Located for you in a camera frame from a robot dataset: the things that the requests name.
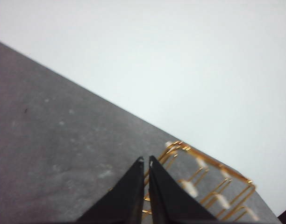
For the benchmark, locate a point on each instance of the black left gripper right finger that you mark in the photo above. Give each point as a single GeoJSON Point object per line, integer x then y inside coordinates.
{"type": "Point", "coordinates": [171, 203]}

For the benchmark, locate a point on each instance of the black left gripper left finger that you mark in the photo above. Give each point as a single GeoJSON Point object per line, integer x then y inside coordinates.
{"type": "Point", "coordinates": [124, 200]}

